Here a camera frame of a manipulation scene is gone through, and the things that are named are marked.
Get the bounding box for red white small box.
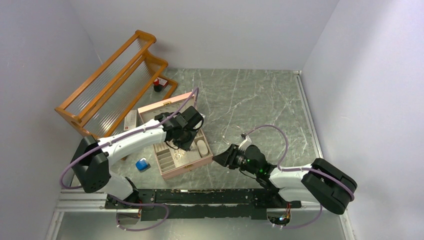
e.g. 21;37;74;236
157;77;169;88

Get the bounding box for red black stamp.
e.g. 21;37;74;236
153;78;163;93

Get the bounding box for orange wooden rack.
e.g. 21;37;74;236
55;30;178;139

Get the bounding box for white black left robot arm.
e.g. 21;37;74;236
70;106;204;208

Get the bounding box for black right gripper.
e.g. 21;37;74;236
212;143;259;176

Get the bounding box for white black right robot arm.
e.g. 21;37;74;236
212;144;358;215

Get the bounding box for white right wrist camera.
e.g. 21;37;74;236
238;133;252;152

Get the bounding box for silver pearl bangle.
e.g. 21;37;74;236
221;124;245;145

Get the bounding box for white red label card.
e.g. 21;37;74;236
123;110;138;131

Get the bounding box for pink jewelry box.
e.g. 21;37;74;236
137;92;213;180

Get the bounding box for blue left scraper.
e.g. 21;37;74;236
135;157;151;172

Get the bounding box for white oval pad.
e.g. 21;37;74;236
196;139;209;158

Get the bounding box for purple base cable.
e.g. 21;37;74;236
105;193;170;232

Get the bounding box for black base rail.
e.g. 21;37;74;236
105;188;302;222

